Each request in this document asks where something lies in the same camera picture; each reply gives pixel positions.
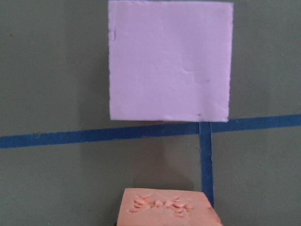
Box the light pink foam block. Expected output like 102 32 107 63
108 0 234 122

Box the orange foam block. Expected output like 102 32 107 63
117 188 222 226

